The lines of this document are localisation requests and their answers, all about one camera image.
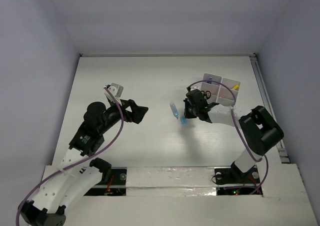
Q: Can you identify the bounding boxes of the short blue eraser cap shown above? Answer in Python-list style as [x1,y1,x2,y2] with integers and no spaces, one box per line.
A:
[180,116,187,125]

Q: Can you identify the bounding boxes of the black handled scissors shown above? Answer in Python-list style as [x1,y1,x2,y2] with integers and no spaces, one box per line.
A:
[202,91,211,99]

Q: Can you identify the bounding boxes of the blue marker tip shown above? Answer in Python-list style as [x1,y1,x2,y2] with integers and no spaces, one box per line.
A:
[169,102,179,119]

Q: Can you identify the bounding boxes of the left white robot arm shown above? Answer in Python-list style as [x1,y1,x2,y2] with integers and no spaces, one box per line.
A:
[18,100,148,226]

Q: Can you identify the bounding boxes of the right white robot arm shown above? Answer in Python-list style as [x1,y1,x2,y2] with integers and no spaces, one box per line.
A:
[184,88,284,182]

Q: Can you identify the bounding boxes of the white divided organizer box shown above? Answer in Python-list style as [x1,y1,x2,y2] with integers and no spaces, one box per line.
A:
[200,73,241,106]

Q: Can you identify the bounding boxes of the table back edge strip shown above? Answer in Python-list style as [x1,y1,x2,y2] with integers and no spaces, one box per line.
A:
[80,53,257,57]

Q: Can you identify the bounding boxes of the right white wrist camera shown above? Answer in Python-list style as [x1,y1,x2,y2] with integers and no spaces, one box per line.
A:
[187,85,200,92]

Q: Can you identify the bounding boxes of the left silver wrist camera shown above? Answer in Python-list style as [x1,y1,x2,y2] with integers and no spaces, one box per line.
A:
[103,83,124,100]

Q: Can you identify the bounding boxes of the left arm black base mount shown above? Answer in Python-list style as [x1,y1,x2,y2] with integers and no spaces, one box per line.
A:
[85,168,127,197]

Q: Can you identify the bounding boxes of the aluminium side rail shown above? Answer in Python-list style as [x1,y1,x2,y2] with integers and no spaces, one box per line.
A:
[249,55,291,164]

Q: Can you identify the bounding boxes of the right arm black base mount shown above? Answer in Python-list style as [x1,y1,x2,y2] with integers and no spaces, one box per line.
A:
[211,167,263,196]

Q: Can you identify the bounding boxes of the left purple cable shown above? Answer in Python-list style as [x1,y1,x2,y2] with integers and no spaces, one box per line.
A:
[15,86,125,226]

